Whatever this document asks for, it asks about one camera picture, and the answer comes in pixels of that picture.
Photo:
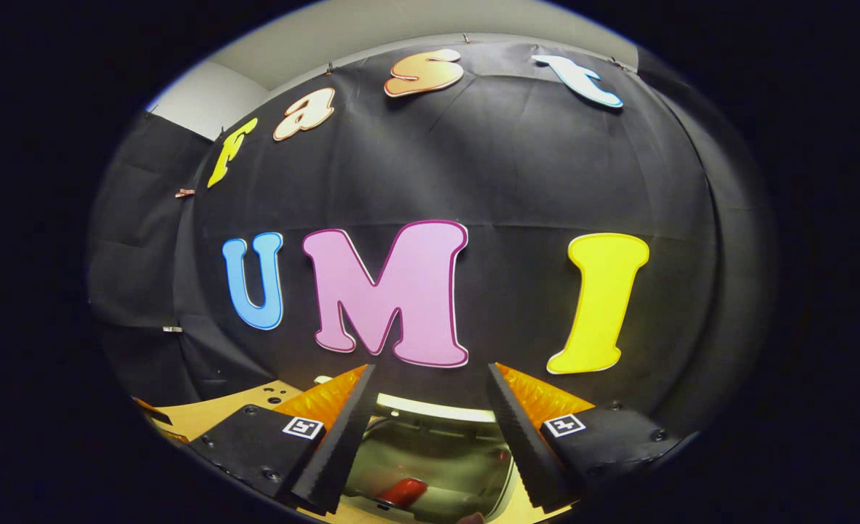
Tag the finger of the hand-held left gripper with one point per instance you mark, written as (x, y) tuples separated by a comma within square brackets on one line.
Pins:
[(154, 415)]

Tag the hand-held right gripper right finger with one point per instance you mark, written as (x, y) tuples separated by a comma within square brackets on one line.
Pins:
[(521, 444)]

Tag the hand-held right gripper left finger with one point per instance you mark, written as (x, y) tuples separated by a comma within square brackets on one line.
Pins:
[(342, 444)]

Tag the red pop can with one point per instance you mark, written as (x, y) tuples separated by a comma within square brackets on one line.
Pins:
[(404, 493)]

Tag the pale green garbage bin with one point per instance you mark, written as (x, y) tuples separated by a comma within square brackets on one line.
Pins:
[(437, 451)]

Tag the wooden desktop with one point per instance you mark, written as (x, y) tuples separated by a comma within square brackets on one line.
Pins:
[(215, 415)]

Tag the red backdrop clip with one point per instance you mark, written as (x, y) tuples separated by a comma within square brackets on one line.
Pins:
[(185, 193)]

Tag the black backdrop cloth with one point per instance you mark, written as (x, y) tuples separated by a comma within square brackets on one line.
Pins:
[(502, 175)]

